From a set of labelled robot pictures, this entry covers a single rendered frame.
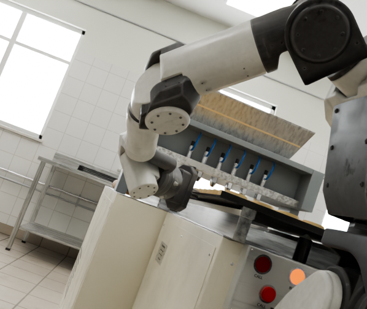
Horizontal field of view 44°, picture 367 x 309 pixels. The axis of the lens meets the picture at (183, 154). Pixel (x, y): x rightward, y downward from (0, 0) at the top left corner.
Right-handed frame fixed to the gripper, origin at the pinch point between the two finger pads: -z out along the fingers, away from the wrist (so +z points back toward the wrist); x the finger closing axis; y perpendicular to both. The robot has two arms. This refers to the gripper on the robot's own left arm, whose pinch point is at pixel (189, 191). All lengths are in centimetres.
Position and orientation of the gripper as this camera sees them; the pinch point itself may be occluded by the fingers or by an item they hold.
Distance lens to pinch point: 120.7
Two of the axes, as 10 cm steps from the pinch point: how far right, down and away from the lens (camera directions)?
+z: -5.3, -2.9, -8.0
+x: 3.5, -9.3, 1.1
